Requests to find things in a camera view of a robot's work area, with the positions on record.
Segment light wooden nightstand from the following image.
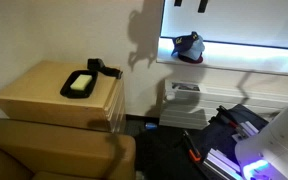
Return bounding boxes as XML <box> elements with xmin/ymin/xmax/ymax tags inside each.
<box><xmin>0</xmin><ymin>59</ymin><xmax>127</xmax><ymax>134</ymax></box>

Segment navy baseball cap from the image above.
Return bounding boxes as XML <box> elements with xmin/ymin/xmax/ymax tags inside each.
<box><xmin>170</xmin><ymin>31</ymin><xmax>200</xmax><ymax>56</ymax></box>

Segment white roller blind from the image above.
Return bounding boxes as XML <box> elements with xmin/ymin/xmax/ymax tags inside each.
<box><xmin>160</xmin><ymin>0</ymin><xmax>288</xmax><ymax>51</ymax></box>

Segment maroon cap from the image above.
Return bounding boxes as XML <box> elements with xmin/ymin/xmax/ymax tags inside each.
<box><xmin>178</xmin><ymin>53</ymin><xmax>204</xmax><ymax>65</ymax></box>

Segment white window sill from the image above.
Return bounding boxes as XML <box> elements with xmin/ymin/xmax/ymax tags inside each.
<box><xmin>156</xmin><ymin>37</ymin><xmax>288</xmax><ymax>78</ymax></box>

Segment black and red marker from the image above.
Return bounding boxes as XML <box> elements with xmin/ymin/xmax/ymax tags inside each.
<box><xmin>216</xmin><ymin>105</ymin><xmax>249</xmax><ymax>135</ymax></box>

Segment yellow sponge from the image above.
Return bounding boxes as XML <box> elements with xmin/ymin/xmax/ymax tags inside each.
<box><xmin>69</xmin><ymin>73</ymin><xmax>94</xmax><ymax>92</ymax></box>

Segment small blue floor object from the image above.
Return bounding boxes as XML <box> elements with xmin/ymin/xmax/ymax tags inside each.
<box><xmin>145</xmin><ymin>122</ymin><xmax>159</xmax><ymax>131</ymax></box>

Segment black plastic tray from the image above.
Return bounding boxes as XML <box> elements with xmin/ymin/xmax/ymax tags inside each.
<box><xmin>59</xmin><ymin>69</ymin><xmax>99</xmax><ymax>100</ymax></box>

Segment aluminium profile rails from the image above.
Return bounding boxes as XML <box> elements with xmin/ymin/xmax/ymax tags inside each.
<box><xmin>202</xmin><ymin>148</ymin><xmax>246</xmax><ymax>180</ymax></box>

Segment tan upholstered armchair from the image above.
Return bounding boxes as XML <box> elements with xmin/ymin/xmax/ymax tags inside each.
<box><xmin>0</xmin><ymin>117</ymin><xmax>137</xmax><ymax>180</ymax></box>

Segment white wall heater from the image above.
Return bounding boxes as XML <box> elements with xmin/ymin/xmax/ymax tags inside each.
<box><xmin>158</xmin><ymin>78</ymin><xmax>288</xmax><ymax>131</ymax></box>

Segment orange handled black tool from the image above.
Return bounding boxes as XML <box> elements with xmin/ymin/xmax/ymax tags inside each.
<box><xmin>182</xmin><ymin>129</ymin><xmax>203</xmax><ymax>164</ymax></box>

